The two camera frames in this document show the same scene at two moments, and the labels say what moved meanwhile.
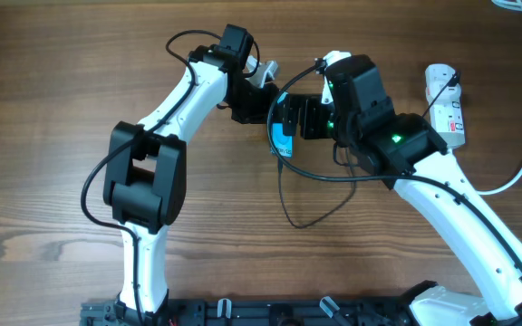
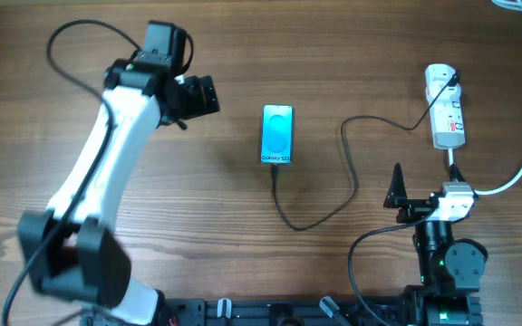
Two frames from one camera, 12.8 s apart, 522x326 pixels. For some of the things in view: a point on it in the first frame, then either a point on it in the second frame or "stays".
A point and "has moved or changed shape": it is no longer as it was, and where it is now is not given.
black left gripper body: (250, 103) -> (190, 100)
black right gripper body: (319, 119) -> (413, 210)
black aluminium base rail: (257, 311) stays
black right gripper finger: (291, 111) -> (397, 195)
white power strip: (445, 108) stays
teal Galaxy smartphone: (282, 145) has moved or changed shape
